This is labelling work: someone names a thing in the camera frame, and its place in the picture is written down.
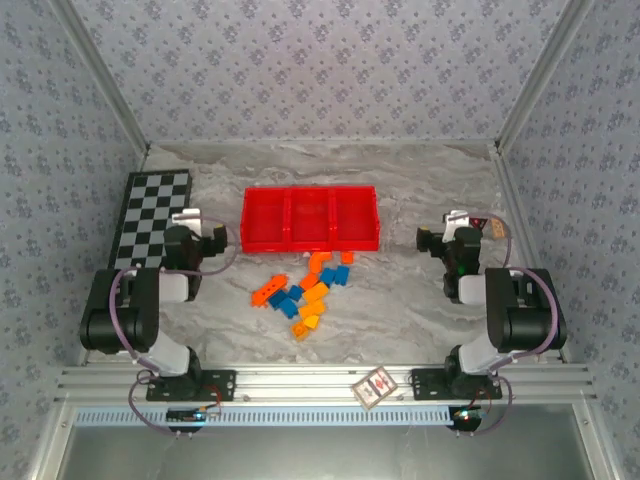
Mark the orange holed lego plate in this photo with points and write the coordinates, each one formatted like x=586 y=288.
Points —
x=270 y=291

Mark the small orange lego brick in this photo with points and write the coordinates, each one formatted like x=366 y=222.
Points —
x=347 y=257

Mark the blue lego brick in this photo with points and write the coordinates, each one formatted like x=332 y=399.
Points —
x=327 y=276
x=295 y=292
x=342 y=275
x=288 y=308
x=277 y=299

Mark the red three-compartment tray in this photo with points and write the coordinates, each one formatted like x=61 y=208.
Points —
x=310 y=220

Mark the red-orange lego brick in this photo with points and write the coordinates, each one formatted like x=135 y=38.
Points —
x=309 y=280

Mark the orange curved lego piece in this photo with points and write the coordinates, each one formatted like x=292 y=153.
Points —
x=320 y=261

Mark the yellow-orange lego brick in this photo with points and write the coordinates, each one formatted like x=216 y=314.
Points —
x=316 y=292
x=312 y=309

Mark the orange square lego brick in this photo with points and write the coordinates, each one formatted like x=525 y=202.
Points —
x=300 y=331

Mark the yellow sloped lego piece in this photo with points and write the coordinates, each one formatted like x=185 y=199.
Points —
x=312 y=322

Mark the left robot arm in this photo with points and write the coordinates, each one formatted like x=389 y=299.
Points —
x=120 y=325

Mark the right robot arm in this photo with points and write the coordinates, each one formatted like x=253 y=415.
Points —
x=525 y=325

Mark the small wooden tag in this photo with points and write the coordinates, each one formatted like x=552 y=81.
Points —
x=498 y=228

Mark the black grey checkerboard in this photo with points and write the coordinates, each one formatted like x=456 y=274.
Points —
x=150 y=210

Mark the right circuit board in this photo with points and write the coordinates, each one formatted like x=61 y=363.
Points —
x=467 y=415

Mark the circuit board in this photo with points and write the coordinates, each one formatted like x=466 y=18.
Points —
x=467 y=415
x=192 y=415

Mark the left circuit board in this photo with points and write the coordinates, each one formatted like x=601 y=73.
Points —
x=192 y=415

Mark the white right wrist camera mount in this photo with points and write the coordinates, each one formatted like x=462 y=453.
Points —
x=452 y=222

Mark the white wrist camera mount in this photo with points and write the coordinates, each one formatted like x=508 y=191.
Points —
x=452 y=222
x=187 y=216

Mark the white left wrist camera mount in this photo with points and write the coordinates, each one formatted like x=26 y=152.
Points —
x=187 y=216

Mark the aluminium side rail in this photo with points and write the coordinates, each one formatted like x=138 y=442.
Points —
x=524 y=225

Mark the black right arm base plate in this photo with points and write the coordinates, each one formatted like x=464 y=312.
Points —
x=425 y=385

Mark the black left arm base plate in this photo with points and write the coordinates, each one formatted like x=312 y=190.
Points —
x=225 y=385

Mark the small card on rail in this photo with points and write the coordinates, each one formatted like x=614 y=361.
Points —
x=375 y=388

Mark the aluminium front rail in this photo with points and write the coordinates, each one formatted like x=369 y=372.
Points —
x=310 y=382

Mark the aluminium frame post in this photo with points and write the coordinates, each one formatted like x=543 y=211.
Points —
x=104 y=75
x=541 y=75

